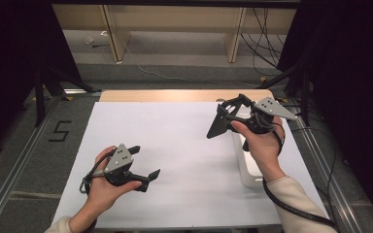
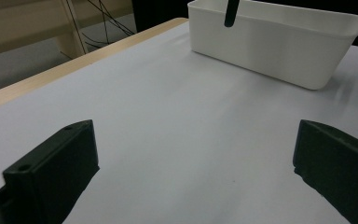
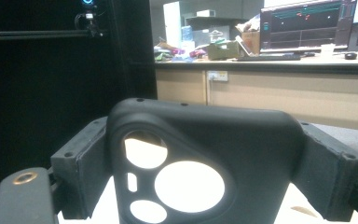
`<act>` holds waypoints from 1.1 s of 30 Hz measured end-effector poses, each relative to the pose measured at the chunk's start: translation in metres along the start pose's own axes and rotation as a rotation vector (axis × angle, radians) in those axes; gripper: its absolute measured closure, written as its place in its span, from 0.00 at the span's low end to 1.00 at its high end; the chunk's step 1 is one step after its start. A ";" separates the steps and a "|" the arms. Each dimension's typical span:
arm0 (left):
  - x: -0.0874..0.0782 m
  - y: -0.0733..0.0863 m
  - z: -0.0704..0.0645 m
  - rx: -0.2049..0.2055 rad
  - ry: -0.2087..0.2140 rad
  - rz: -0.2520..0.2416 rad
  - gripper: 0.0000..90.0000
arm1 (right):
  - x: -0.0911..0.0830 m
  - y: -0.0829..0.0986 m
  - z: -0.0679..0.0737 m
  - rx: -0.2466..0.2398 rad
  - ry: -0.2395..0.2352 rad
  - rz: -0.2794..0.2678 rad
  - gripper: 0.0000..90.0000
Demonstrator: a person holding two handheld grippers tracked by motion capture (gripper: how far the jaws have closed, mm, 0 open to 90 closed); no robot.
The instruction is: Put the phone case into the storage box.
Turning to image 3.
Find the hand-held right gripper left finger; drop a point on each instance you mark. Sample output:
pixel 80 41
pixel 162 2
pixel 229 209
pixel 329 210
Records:
pixel 80 168

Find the black phone case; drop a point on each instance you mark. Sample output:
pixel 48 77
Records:
pixel 245 146

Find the grey storage box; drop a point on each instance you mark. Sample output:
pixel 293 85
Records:
pixel 214 34

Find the black keyboard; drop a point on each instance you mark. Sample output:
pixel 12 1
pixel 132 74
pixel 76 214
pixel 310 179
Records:
pixel 268 58

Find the wide computer monitor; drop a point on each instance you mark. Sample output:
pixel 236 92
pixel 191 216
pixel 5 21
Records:
pixel 304 26

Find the pile of colourful clutter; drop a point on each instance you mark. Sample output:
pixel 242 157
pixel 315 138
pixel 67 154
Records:
pixel 177 53

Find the white upright panel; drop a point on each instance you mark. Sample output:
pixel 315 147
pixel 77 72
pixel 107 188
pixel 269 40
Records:
pixel 172 25

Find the light wooden desk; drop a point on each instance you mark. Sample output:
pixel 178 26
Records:
pixel 276 90

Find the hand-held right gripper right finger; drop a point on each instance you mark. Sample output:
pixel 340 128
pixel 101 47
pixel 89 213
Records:
pixel 332 177

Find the black horizontal pole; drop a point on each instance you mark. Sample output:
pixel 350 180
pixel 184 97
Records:
pixel 34 34

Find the white wall socket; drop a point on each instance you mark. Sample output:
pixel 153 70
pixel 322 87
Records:
pixel 218 76

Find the brown cardboard box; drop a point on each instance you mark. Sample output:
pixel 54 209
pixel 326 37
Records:
pixel 251 42

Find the white paper cup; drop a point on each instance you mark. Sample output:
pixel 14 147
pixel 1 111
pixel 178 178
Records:
pixel 327 49

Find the olive green box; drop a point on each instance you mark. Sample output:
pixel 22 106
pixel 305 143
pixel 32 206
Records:
pixel 223 50

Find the black computer mouse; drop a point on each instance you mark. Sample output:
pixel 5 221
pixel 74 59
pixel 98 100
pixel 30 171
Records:
pixel 351 56

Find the white board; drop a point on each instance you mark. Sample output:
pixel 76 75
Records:
pixel 104 205

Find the black curtain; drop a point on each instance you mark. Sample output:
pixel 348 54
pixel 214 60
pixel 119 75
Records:
pixel 43 93

